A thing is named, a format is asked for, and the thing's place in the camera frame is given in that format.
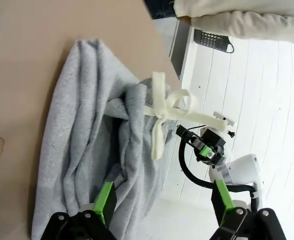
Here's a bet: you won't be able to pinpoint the grey training pants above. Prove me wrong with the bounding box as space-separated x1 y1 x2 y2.
31 37 228 240

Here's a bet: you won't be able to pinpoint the person's torso cream cardigan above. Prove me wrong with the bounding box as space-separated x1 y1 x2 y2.
173 0 294 18

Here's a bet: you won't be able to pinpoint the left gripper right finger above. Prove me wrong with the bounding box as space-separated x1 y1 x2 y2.
210 179 287 240

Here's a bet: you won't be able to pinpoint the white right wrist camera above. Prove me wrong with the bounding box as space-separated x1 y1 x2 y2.
212 111 236 127

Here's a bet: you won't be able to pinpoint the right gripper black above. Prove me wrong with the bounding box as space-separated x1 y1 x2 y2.
176 124 225 168

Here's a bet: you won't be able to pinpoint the black perforated plastic basket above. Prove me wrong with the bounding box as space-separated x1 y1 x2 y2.
193 28 235 54

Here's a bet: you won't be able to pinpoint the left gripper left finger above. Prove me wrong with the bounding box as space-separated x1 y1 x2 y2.
41 181 119 240

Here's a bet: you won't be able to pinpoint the person's right forearm cream sleeve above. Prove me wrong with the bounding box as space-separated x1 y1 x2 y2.
186 9 294 46

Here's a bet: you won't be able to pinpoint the person's dark blue trousers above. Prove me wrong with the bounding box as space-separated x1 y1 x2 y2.
144 0 178 20

